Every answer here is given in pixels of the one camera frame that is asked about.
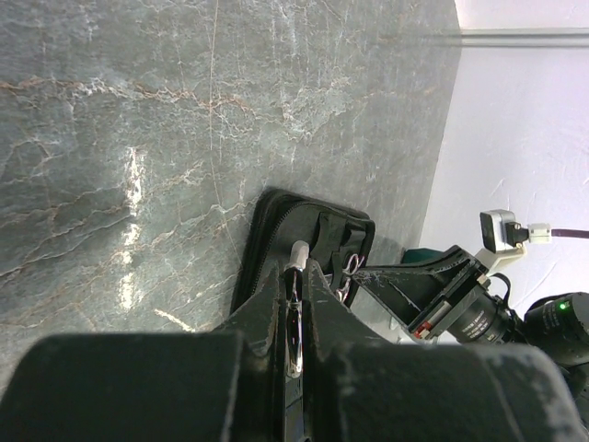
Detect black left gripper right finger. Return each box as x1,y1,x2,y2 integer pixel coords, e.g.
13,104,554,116
303,261,580,441

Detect silver scissors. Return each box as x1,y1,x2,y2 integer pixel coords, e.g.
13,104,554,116
283,240,309,378
334,253,364,303

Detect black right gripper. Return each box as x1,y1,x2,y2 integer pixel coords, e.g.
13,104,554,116
352,246,520,344

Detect black zippered tool case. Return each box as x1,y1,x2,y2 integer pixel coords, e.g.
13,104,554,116
230,188,375,312

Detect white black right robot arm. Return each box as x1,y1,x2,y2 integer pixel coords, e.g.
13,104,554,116
345,246,588,398

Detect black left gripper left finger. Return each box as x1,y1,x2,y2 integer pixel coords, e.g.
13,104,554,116
1,270,285,441

